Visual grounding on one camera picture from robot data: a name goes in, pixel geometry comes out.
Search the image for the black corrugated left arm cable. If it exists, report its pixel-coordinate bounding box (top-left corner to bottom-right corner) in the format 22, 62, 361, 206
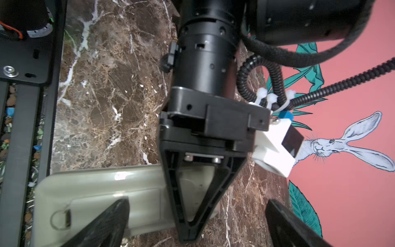
236, 0, 395, 112

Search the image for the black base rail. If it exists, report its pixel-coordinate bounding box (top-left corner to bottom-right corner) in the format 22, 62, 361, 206
1, 1, 67, 247

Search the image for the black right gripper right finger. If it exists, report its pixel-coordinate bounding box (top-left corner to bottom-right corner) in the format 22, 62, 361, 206
265, 199, 331, 247

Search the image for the grey remote control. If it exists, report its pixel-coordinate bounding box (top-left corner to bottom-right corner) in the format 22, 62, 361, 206
30, 163, 221, 247

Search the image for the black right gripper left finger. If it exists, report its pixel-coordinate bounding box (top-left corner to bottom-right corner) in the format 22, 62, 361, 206
63, 198, 130, 247

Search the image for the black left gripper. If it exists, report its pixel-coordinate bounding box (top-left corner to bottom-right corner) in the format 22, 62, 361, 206
157, 86, 271, 244

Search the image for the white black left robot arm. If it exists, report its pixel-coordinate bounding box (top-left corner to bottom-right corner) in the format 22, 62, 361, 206
158, 1, 384, 244

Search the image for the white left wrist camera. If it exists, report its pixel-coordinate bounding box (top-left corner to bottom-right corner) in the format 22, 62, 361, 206
252, 118, 303, 178

